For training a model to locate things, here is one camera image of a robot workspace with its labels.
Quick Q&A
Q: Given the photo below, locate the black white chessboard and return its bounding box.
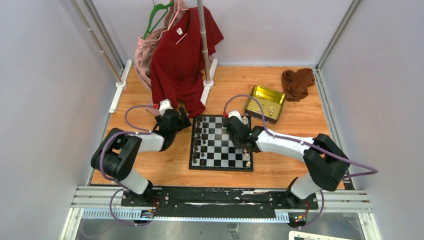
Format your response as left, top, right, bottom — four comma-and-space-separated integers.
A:
188, 115, 254, 172

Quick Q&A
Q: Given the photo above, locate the gold metal tin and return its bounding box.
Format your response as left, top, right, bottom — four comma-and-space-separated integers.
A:
244, 84, 286, 125

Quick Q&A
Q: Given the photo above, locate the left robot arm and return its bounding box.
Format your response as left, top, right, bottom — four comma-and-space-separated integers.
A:
90, 107, 192, 207

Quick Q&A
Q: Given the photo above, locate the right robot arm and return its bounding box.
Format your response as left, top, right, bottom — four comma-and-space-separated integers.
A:
222, 116, 350, 209

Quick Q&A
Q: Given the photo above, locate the white rack base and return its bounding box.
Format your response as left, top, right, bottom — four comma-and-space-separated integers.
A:
200, 58, 219, 106

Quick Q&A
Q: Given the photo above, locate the red t-shirt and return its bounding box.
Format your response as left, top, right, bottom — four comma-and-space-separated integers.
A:
150, 7, 206, 118

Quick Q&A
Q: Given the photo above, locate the brown crumpled cloth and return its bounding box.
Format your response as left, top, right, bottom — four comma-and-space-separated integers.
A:
281, 68, 316, 102

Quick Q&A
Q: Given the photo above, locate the pink garment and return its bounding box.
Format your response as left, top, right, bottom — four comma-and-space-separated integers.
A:
134, 0, 187, 116

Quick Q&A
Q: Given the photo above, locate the green clothes hanger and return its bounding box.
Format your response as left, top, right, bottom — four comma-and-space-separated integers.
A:
142, 0, 175, 40

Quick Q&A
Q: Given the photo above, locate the metal clothes rack pole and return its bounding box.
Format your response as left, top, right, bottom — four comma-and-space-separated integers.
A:
196, 0, 209, 76

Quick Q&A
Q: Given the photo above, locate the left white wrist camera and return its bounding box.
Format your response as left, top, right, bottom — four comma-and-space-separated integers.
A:
158, 99, 173, 116

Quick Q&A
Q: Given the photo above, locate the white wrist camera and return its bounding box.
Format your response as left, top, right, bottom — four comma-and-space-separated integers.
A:
228, 110, 243, 122
158, 99, 173, 116

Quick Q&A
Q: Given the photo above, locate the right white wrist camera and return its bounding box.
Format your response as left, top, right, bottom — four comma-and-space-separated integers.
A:
228, 110, 243, 122

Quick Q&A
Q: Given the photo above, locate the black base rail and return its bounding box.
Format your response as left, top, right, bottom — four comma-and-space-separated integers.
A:
121, 186, 319, 219

